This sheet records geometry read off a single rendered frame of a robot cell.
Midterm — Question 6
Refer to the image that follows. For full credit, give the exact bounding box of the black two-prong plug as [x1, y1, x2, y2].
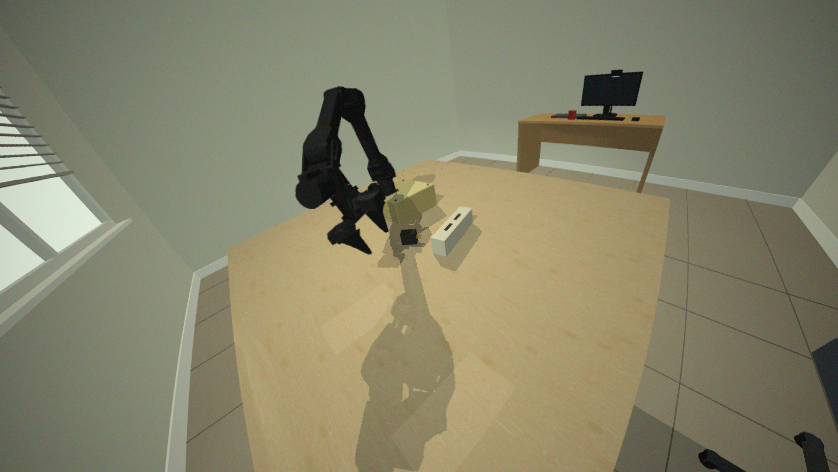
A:
[400, 229, 422, 245]

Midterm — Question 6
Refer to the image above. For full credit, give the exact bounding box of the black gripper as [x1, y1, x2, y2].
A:
[327, 184, 388, 255]

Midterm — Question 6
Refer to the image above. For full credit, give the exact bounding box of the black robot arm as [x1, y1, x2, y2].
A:
[296, 86, 398, 218]

